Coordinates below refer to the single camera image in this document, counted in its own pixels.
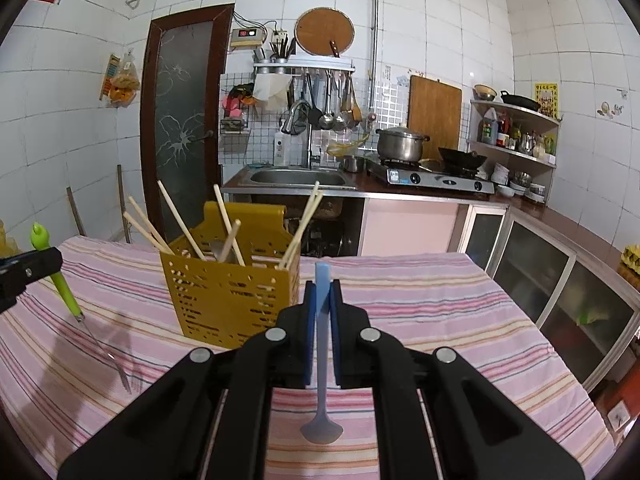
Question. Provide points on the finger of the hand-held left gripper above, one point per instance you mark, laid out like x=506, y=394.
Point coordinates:
x=35, y=262

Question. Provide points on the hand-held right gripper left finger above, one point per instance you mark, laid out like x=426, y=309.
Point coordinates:
x=311, y=332

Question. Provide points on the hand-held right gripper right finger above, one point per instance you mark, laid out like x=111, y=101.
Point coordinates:
x=336, y=332

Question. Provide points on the pale blue plastic spoon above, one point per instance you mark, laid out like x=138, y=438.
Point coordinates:
x=322, y=350

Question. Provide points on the yellow perforated utensil holder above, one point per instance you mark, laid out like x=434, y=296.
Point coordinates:
x=225, y=300

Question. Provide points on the yellow plastic bag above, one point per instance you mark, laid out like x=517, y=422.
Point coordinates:
x=7, y=240

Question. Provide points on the wooden stick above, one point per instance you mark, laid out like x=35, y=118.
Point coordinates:
x=76, y=212
x=124, y=205

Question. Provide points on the pink cabinet door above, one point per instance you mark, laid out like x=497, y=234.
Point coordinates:
x=410, y=225

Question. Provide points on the pink striped tablecloth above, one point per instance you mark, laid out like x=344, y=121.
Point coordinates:
x=475, y=320

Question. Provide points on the steel sink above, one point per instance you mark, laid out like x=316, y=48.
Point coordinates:
x=297, y=178

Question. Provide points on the small steel cup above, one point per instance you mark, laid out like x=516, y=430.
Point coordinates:
x=353, y=164

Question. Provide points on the steel gas stove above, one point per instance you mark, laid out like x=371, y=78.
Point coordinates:
x=430, y=179

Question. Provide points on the yellow strainer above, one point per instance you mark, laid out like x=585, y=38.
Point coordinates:
x=345, y=149

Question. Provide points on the white soap bottle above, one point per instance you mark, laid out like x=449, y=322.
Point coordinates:
x=282, y=150

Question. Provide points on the steel pot with lid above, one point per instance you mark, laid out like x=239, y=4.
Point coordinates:
x=401, y=146

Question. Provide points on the orange plastic bag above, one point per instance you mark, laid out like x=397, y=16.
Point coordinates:
x=125, y=85

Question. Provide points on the hanging card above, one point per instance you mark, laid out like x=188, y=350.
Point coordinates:
x=109, y=77

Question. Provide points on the brown frosted glass door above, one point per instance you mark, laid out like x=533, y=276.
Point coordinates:
x=182, y=125

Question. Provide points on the steel faucet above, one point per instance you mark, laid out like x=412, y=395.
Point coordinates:
x=305, y=130

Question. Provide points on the steel ladle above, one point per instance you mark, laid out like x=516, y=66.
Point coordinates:
x=326, y=121
x=341, y=121

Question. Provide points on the black wok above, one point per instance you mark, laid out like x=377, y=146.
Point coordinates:
x=462, y=158

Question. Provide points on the black spatula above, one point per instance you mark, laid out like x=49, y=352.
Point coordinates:
x=313, y=115

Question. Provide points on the wooden spatula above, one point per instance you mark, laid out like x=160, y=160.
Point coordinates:
x=355, y=112

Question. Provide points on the glass door cabinet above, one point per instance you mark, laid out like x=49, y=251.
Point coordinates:
x=550, y=270

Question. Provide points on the stack of white bowls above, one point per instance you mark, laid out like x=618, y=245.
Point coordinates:
x=501, y=174

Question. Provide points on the wooden cutting board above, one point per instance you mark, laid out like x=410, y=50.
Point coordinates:
x=434, y=112

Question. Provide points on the pink rubber gloves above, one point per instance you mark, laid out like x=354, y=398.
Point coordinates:
x=240, y=100

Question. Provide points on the white cloth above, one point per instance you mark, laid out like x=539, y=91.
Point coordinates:
x=270, y=92

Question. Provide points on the dark oil bottle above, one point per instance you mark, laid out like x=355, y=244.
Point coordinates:
x=489, y=130

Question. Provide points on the white corner shelf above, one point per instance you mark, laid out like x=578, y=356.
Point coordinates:
x=520, y=152

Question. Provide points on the steel cutlery cup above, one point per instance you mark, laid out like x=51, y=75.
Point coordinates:
x=277, y=52

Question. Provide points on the metal bowl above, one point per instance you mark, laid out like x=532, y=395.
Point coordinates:
x=485, y=92

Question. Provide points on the black pan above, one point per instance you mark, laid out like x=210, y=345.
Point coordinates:
x=520, y=101

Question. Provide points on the beige controller box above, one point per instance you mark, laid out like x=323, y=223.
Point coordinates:
x=246, y=38

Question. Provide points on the round bamboo lid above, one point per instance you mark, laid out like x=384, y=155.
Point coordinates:
x=324, y=31

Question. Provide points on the yellow egg carton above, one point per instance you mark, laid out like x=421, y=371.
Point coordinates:
x=631, y=259

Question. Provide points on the metal wall rack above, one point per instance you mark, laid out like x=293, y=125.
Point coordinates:
x=305, y=66

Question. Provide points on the low wall socket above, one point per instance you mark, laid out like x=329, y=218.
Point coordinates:
x=618, y=416

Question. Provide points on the white wall socket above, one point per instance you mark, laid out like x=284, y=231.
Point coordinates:
x=280, y=37

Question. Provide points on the grey wall pipe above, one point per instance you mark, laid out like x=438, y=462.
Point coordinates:
x=375, y=35

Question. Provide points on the yellow wall poster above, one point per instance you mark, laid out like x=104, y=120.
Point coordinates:
x=546, y=101

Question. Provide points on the wall hooks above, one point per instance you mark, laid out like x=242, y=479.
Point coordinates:
x=611, y=107

